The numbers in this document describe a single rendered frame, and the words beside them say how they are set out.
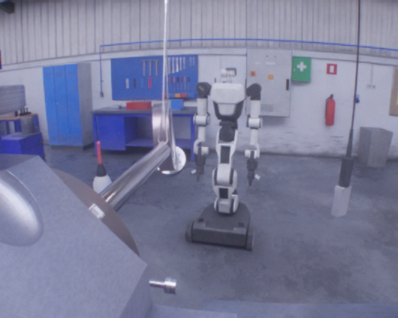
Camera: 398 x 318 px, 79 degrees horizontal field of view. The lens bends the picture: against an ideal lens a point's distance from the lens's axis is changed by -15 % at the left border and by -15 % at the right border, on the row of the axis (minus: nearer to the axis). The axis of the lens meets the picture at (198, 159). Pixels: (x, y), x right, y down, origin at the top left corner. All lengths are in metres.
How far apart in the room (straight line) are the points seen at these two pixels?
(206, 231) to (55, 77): 4.69
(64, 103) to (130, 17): 2.18
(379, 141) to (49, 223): 5.29
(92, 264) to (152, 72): 5.38
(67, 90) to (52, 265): 5.74
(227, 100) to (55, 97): 4.51
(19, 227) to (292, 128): 5.32
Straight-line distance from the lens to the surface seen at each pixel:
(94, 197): 0.48
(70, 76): 5.94
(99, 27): 6.28
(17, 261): 0.29
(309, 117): 5.51
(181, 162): 1.78
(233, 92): 2.25
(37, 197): 0.34
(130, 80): 5.80
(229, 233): 2.39
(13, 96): 0.32
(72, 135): 6.07
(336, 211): 1.17
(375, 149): 5.42
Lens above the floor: 1.41
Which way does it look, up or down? 16 degrees down
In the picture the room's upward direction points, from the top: straight up
